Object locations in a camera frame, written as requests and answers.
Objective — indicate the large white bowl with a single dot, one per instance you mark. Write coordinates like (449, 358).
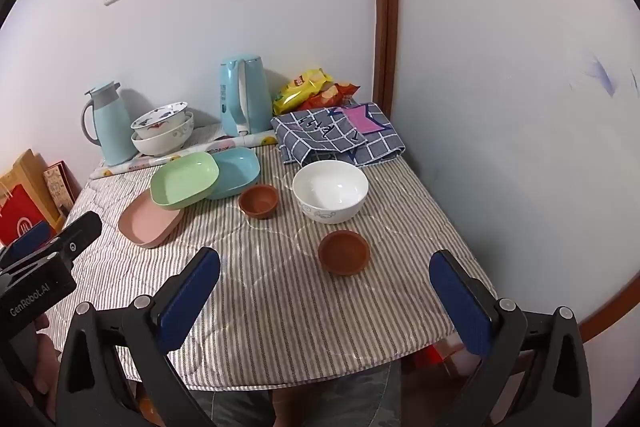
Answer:
(167, 142)

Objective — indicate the brown wooden door frame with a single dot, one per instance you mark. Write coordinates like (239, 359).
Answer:
(385, 52)

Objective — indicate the person's left hand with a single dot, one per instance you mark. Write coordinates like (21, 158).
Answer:
(47, 367)

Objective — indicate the pink square plate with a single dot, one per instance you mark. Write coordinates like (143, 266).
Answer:
(146, 224)

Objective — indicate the green square plate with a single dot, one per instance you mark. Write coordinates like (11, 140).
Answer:
(184, 181)

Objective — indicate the red paper bag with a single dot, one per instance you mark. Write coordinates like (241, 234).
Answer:
(19, 214)

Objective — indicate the white ceramic bowl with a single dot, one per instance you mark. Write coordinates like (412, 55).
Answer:
(330, 191)

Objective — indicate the light blue electric kettle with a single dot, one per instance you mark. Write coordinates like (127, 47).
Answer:
(245, 101)

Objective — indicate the small brown bowl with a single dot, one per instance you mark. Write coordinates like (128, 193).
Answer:
(259, 201)
(344, 253)

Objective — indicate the blue square plate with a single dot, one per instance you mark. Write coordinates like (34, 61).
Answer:
(239, 168)

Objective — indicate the red chips bag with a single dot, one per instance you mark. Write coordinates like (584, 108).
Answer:
(331, 95)

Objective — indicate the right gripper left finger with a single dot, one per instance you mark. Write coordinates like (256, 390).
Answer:
(92, 387)

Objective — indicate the fruit pattern table mat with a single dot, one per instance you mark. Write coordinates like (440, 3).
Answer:
(205, 139)

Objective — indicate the brown paper bag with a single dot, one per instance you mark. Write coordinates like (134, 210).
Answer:
(27, 171)

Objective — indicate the blue patterned white bowl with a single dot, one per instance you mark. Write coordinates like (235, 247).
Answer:
(160, 120)

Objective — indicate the yellow chips bag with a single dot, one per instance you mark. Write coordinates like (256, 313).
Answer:
(298, 90)

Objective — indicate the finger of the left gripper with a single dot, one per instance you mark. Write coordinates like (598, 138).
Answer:
(29, 242)
(73, 240)

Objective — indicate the grey checked folded cloth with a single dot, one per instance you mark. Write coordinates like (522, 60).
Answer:
(359, 134)

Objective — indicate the light blue thermos jug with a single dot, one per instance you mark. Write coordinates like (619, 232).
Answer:
(105, 122)

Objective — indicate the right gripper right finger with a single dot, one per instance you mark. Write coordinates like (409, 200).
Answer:
(545, 348)

